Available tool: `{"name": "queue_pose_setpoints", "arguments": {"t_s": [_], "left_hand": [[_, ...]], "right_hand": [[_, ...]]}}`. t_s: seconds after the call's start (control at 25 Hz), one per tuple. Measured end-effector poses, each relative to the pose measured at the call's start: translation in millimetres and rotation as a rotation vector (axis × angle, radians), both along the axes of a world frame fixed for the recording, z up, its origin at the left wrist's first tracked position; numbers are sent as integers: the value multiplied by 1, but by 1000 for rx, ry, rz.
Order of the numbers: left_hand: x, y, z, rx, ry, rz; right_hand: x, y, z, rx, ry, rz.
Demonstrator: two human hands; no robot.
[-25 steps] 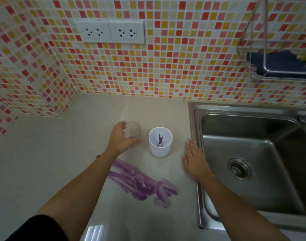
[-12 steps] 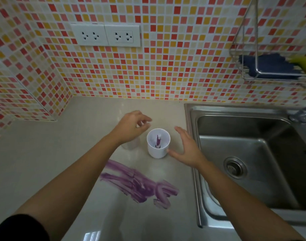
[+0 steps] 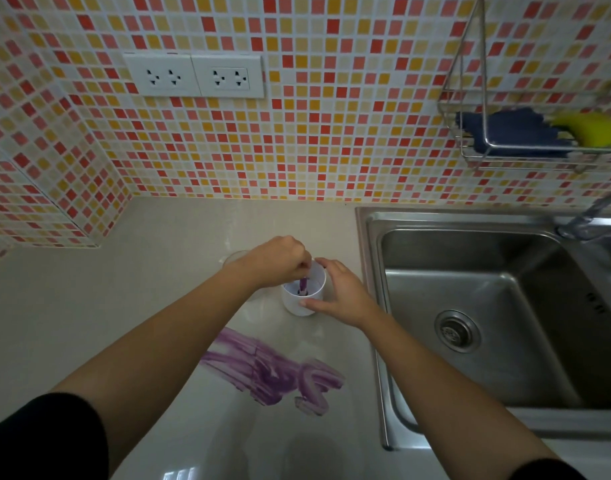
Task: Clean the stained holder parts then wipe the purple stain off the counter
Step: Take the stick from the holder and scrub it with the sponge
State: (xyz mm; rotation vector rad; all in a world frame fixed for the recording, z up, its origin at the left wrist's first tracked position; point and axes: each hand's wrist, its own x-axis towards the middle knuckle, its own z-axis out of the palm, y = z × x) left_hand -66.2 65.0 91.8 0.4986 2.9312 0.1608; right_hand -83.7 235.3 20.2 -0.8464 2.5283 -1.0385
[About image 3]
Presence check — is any person's left hand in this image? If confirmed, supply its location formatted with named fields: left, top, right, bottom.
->
left=233, top=235, right=314, bottom=291

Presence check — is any person's right hand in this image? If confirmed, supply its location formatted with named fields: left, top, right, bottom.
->
left=299, top=258, right=382, bottom=329

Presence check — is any clear plastic water tank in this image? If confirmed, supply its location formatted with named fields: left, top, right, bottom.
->
left=220, top=249, right=251, bottom=268

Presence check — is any white cylindrical humidifier body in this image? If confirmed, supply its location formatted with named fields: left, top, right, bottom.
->
left=280, top=259, right=328, bottom=318

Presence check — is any chrome faucet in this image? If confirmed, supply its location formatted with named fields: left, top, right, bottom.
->
left=555, top=182, right=611, bottom=241

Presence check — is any yellow sponge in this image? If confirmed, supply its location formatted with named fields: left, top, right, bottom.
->
left=550, top=112, right=611, bottom=148

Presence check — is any person's right forearm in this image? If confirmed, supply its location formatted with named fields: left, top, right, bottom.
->
left=358, top=309, right=562, bottom=480

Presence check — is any person's left forearm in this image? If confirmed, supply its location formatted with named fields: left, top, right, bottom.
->
left=50, top=267, right=266, bottom=480

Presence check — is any purple smear stain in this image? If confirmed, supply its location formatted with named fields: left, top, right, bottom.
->
left=200, top=327, right=346, bottom=418

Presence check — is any round steel drain strainer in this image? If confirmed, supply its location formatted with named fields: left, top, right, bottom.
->
left=434, top=309, right=482, bottom=353

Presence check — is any stainless steel double sink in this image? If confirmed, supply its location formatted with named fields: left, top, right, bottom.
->
left=355, top=205, right=611, bottom=451

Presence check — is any dark blue cloth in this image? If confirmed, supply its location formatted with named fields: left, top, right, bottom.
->
left=454, top=107, right=576, bottom=158

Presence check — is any black shirt sleeve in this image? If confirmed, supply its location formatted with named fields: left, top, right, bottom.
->
left=0, top=392, right=110, bottom=480
left=508, top=458, right=584, bottom=480

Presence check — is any steel wire wall rack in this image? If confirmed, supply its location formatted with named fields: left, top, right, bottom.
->
left=437, top=0, right=611, bottom=175

